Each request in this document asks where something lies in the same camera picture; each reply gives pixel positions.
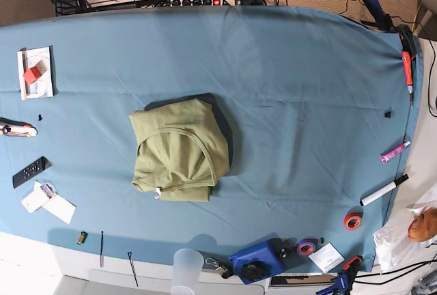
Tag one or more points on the olive green t-shirt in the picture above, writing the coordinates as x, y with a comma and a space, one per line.
181, 149

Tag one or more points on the blue table cloth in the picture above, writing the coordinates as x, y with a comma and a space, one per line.
301, 92

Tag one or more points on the metal carabiner keyring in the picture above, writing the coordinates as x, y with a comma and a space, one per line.
218, 266

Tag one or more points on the white power strip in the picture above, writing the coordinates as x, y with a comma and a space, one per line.
181, 3

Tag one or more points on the blue plastic box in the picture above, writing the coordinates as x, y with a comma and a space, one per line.
256, 263

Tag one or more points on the translucent plastic cup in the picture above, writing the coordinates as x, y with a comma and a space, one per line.
187, 267

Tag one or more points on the purple tape roll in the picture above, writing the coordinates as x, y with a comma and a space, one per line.
306, 246

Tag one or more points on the black zip tie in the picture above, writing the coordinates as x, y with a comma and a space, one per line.
133, 268
101, 249

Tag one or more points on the red tape roll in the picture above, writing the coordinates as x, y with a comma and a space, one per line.
352, 221

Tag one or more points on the white black marker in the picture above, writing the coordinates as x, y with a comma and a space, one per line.
384, 190

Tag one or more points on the white paper card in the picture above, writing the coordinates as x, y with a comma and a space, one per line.
326, 258

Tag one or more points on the pink tube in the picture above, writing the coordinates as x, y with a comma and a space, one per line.
385, 158

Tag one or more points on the small green battery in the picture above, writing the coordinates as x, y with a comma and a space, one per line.
82, 238

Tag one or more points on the white paper sheet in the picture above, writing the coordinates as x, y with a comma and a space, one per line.
56, 204

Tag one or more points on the black remote control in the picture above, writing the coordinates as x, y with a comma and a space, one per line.
30, 171

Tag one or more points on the white card package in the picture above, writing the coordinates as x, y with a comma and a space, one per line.
39, 196

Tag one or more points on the red cube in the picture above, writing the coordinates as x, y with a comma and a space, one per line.
31, 75

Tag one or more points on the blue orange bar clamp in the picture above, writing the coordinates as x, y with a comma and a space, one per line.
344, 281

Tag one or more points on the orange screwdriver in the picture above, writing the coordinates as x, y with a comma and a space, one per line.
408, 72

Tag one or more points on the orange white utility knife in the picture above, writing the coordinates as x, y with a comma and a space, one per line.
17, 129

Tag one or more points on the black orange clamp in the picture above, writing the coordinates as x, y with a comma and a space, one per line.
407, 40

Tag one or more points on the white plastic bag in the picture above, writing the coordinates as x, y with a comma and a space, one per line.
393, 246

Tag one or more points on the orange furry object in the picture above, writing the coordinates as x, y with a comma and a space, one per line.
423, 226

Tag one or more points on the blue clamp handle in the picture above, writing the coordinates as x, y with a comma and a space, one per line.
382, 21

